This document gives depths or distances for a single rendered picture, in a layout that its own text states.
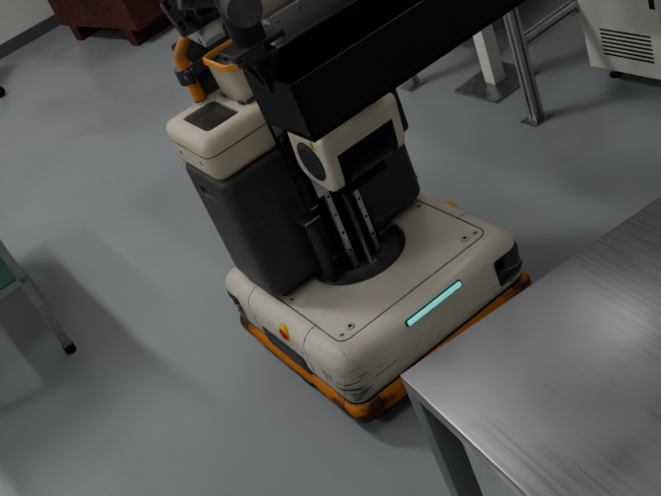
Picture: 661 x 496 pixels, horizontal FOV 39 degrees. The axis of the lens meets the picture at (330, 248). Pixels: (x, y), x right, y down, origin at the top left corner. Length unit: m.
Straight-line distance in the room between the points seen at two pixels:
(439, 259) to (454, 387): 1.13
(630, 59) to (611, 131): 0.29
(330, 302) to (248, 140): 0.49
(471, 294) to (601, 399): 1.20
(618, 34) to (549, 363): 2.20
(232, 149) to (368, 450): 0.84
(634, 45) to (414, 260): 1.29
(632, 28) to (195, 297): 1.74
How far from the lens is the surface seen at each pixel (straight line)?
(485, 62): 3.71
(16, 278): 3.16
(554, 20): 3.40
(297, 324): 2.44
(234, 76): 2.30
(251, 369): 2.82
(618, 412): 1.26
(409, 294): 2.37
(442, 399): 1.34
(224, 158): 2.28
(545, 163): 3.20
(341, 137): 2.08
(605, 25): 3.43
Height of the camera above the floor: 1.74
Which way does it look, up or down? 33 degrees down
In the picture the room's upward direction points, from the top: 24 degrees counter-clockwise
